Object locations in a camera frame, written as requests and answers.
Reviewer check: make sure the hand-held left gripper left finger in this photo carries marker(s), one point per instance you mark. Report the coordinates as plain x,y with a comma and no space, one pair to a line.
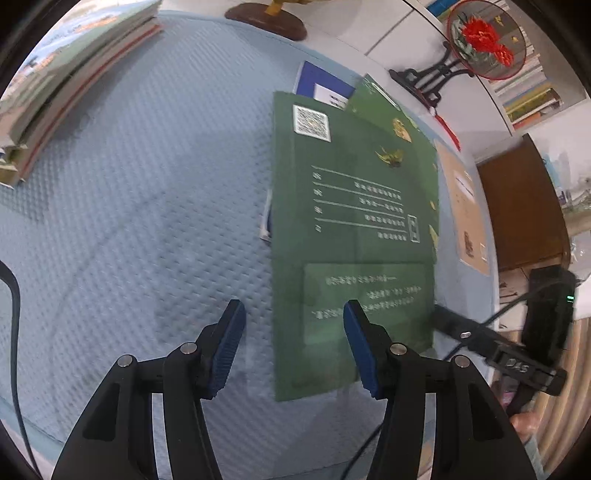
226,350

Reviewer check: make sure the dark green book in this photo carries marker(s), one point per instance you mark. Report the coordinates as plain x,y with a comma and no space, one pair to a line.
351,230

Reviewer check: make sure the stack of sorted books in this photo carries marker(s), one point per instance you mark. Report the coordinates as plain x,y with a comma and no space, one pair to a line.
69,69

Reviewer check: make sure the kraft brown book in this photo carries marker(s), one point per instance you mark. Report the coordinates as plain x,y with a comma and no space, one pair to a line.
466,207

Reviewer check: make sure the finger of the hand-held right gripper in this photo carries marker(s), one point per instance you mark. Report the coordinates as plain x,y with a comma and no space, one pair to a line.
461,330

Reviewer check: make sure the small green plant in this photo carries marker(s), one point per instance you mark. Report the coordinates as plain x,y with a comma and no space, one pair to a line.
577,198

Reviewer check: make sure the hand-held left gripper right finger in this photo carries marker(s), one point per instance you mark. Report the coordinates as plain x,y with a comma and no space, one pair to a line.
362,350

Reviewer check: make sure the brown wooden cabinet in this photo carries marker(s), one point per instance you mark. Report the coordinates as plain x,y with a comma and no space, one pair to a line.
521,207

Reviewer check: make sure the globe on wooden stand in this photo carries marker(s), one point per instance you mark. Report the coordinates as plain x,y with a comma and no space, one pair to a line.
272,21

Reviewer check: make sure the person's right forearm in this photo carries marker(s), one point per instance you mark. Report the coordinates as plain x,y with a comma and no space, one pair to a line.
533,457

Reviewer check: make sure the person's right hand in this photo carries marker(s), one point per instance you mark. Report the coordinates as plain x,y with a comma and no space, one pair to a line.
526,424

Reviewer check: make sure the blue illustrated book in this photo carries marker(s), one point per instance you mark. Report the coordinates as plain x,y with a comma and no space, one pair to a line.
314,76

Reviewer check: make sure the green insect cover book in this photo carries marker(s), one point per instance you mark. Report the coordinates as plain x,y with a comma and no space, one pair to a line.
406,120

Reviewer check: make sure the beige striped rug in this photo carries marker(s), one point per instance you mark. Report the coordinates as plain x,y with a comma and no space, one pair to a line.
570,406

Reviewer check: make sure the round flower fan ornament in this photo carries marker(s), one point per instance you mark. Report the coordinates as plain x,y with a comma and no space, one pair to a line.
485,34

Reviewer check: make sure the white bookshelf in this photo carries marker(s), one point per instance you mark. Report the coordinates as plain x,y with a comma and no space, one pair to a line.
501,115

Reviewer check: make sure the pile of pale shelf books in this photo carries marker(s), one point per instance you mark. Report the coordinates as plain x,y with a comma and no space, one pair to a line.
531,99

